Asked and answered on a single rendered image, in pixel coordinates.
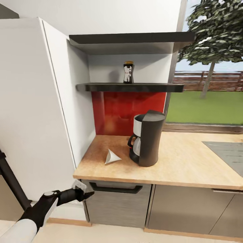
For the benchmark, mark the dishwasher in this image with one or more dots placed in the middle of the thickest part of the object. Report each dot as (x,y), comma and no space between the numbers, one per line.
(117,203)

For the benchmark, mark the fixed window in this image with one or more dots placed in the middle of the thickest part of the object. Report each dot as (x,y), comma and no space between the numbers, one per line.
(210,68)

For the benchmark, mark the cabinet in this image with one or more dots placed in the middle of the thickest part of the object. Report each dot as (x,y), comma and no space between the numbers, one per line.
(206,211)
(13,201)

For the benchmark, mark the shelf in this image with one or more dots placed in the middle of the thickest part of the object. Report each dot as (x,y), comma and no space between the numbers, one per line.
(138,87)
(132,43)

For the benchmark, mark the paper coffee filter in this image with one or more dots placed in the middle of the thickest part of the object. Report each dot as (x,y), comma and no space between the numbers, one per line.
(111,157)

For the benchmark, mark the bottle of coffee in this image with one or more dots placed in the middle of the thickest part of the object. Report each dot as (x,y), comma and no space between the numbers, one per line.
(128,68)

